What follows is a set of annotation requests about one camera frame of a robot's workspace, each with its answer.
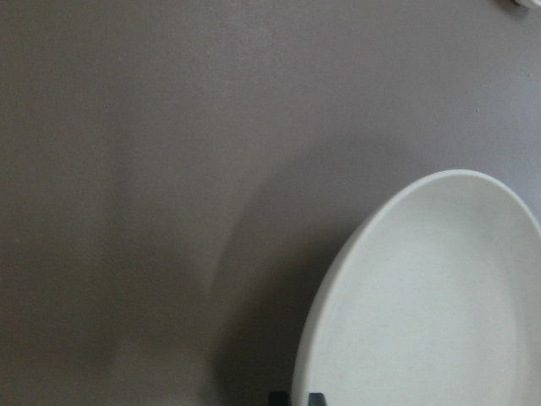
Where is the cream rabbit tray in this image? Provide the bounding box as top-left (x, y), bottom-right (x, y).
top-left (510, 0), bottom-right (541, 9)

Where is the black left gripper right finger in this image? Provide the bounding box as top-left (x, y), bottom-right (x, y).
top-left (308, 392), bottom-right (325, 406)

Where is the cream round plate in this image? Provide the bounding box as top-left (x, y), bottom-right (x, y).
top-left (291, 170), bottom-right (540, 405)

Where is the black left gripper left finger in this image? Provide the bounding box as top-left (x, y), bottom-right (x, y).
top-left (269, 391), bottom-right (291, 406)

